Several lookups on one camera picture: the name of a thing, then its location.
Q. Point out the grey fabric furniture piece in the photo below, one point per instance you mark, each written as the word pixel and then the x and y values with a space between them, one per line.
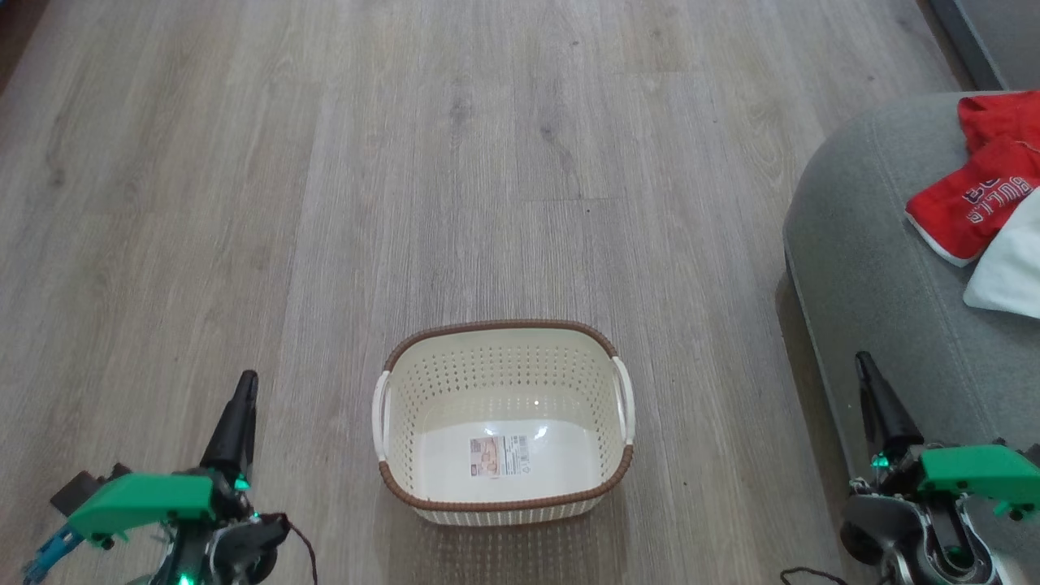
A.
pixel 999 41

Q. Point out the paper label sticker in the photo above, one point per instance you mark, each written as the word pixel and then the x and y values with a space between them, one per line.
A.
pixel 500 455

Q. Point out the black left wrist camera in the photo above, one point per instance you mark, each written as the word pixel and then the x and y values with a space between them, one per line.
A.
pixel 77 487

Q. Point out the cream basket with brown rim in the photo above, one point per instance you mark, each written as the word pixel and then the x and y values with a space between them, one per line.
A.
pixel 504 382

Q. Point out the grey fabric sofa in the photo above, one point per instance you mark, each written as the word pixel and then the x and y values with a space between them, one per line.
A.
pixel 877 244

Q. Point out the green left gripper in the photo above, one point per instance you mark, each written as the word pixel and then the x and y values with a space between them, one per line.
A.
pixel 146 500

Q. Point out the white garment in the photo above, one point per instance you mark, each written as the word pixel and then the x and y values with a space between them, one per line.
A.
pixel 1011 268

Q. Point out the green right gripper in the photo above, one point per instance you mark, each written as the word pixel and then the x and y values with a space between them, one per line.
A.
pixel 975 475

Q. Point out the red basketball jersey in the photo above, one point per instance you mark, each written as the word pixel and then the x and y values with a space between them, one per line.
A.
pixel 975 203

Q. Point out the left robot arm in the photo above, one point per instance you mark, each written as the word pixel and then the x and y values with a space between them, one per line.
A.
pixel 236 552

